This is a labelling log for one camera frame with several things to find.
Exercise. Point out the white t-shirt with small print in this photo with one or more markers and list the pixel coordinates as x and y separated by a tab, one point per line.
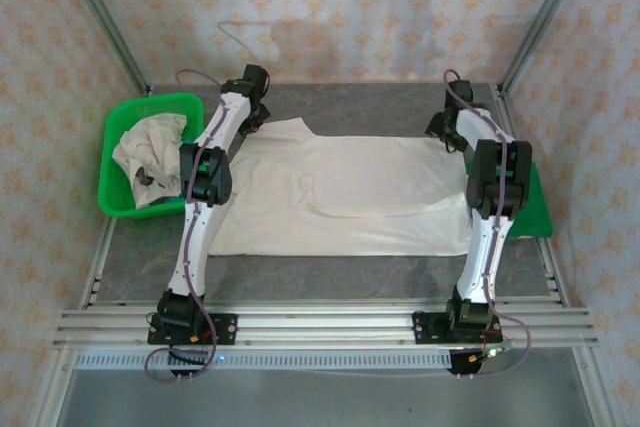
350	172

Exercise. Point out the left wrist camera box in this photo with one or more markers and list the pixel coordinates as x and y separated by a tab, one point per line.
256	78

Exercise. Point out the aluminium frame post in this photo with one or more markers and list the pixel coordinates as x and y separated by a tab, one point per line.
107	22
545	12

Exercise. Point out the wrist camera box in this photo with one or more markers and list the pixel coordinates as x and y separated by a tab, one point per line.
256	78
462	91

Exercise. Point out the aluminium rail beam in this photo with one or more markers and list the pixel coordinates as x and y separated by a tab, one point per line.
325	322

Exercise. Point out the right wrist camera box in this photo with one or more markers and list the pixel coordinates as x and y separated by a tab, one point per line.
462	91

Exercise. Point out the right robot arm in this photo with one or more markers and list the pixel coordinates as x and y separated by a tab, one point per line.
500	182

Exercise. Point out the aluminium frame leg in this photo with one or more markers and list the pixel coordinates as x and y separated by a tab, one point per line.
597	387
50	392

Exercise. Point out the crumpled white t-shirt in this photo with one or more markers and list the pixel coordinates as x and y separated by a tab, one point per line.
150	147

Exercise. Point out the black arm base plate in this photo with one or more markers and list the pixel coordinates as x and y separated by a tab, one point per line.
225	329
430	329

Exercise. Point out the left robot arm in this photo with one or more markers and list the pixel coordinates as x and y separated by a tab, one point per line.
200	237

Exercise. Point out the folded green t-shirt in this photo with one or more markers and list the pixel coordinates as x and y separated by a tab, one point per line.
537	207

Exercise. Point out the green plastic basket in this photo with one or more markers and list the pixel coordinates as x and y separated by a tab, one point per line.
150	102

